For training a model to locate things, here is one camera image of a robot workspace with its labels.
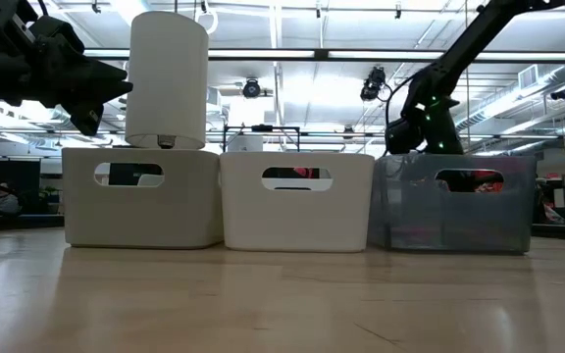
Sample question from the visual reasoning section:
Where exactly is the silver ventilation duct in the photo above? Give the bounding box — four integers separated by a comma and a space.
451, 63, 565, 133

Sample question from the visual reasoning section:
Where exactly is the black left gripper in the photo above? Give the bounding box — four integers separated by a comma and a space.
0, 17, 134, 137

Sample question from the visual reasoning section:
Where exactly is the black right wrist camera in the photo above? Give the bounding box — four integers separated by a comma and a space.
385, 117, 417, 155

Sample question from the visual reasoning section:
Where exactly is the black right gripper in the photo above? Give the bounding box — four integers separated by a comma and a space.
409, 100, 465, 156

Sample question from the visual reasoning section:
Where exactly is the person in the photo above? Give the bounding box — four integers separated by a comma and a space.
0, 182, 23, 217

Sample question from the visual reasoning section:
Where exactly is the white lamp with wooden base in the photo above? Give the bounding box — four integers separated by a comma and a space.
124, 10, 210, 151

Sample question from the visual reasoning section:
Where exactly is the green potted plant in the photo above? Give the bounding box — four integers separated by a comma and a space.
39, 185, 63, 216

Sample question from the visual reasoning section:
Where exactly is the black overhead light beam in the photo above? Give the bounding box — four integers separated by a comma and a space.
83, 47, 565, 64

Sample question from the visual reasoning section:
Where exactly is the light grey plastic bin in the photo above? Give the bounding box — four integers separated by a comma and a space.
61, 146, 225, 250

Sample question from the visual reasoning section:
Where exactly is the dark translucent plastic bin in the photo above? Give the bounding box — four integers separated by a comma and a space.
368, 152, 538, 255

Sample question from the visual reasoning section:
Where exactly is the white plastic bin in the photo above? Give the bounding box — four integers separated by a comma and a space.
219, 150, 376, 254

